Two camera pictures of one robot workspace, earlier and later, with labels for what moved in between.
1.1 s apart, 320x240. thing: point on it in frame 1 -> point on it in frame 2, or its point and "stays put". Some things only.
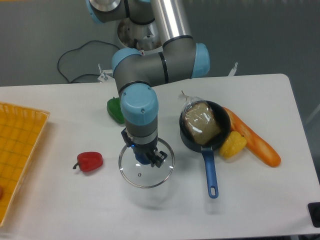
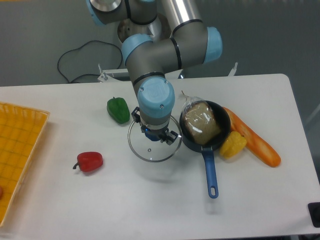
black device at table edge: x=314 y=209 stays put
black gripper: x=144 y=152 -> x=154 y=134
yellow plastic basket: x=20 y=128 stays put
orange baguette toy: x=255 y=142 stays put
